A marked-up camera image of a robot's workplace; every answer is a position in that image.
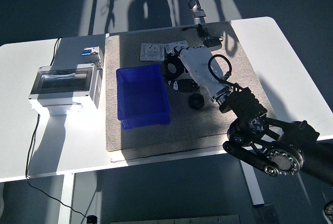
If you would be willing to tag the black power adapter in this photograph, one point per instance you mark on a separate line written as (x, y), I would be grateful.
(212, 43)

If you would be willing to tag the blue plastic box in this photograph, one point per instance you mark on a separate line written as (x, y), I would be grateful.
(140, 96)

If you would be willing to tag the white enclosure with clear lid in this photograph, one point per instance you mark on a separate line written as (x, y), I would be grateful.
(62, 81)

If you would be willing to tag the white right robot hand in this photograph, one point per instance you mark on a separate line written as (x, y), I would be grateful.
(200, 68)

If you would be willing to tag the white table leg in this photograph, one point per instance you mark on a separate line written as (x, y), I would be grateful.
(253, 187)
(65, 198)

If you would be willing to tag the grey-brown mat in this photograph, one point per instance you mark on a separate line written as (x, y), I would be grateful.
(182, 130)

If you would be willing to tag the white breaker with blue label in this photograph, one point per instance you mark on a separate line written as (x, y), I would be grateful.
(89, 51)

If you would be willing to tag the dark floor plate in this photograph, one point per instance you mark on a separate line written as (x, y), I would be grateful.
(265, 215)

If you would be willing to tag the black floor plug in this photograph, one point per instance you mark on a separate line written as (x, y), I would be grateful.
(91, 219)

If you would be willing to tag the white socket panel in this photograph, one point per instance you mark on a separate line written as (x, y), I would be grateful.
(179, 44)
(152, 51)

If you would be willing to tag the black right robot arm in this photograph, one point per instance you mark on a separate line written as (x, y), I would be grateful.
(281, 156)

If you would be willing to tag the silver metal bracket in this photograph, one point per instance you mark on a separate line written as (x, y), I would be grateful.
(199, 13)

